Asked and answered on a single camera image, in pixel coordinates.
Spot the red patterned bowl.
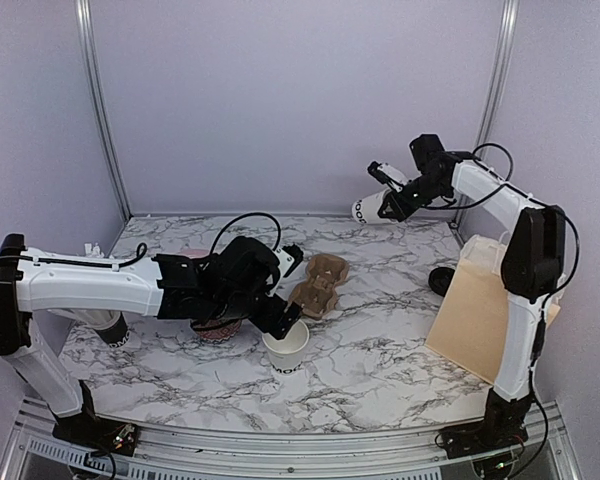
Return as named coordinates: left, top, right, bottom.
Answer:
left=190, top=320, right=242, bottom=344

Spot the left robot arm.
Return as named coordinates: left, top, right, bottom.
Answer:
left=0, top=234, right=303, bottom=445

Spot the black cup with straws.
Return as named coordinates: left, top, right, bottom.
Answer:
left=50, top=309, right=129, bottom=348

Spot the black cup lid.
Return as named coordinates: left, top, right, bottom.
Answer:
left=428, top=266, right=455, bottom=297

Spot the brown cardboard cup carrier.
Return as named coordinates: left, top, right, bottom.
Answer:
left=289, top=254, right=349, bottom=320

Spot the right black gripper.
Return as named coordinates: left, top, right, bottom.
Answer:
left=377, top=173, right=448, bottom=222

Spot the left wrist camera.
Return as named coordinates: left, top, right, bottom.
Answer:
left=269, top=244, right=304, bottom=295

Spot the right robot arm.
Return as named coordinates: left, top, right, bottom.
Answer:
left=367, top=134, right=576, bottom=448

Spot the right aluminium frame post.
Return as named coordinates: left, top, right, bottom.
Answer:
left=454, top=0, right=524, bottom=224

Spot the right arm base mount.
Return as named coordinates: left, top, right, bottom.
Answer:
left=434, top=421, right=528, bottom=459

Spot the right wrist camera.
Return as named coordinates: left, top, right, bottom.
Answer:
left=367, top=161, right=409, bottom=193

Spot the brown paper bag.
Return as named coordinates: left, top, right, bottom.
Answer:
left=424, top=234, right=564, bottom=385

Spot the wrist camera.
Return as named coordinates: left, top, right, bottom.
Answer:
left=367, top=161, right=409, bottom=193
left=269, top=244, right=304, bottom=295

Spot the aluminium frame post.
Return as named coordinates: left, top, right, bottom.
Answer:
left=454, top=0, right=524, bottom=224
left=75, top=0, right=132, bottom=222

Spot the pink plate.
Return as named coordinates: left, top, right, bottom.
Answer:
left=179, top=248, right=208, bottom=258

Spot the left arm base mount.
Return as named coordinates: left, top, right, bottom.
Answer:
left=52, top=415, right=140, bottom=457

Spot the left aluminium frame post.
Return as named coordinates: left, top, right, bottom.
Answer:
left=75, top=0, right=132, bottom=222

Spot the white paper cup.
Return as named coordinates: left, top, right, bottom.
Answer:
left=351, top=189, right=396, bottom=225
left=262, top=320, right=310, bottom=375

